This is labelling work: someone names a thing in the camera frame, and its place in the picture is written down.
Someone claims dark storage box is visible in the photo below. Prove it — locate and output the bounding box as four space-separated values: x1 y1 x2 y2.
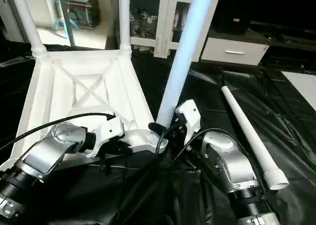
67 0 100 29

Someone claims white plastic table leg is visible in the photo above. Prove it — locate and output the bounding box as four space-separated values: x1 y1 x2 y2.
221 86 290 191
7 0 49 57
118 0 133 52
148 0 218 136

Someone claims white plastic table top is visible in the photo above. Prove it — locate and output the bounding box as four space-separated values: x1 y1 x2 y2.
0 46 169 170

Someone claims black mat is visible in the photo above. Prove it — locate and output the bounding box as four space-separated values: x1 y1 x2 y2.
0 42 316 225

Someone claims white glass-door cabinet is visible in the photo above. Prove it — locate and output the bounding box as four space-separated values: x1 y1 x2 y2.
115 0 221 57

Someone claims black box yellow label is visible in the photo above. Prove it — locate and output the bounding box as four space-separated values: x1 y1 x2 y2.
212 0 252 36

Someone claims white flat panel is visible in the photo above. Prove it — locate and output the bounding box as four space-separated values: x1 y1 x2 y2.
281 71 316 109

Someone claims light blue metal frame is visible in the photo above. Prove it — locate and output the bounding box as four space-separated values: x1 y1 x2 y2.
52 0 79 46

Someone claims white drawer unit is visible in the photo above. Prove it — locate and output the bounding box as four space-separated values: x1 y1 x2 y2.
200 35 271 66

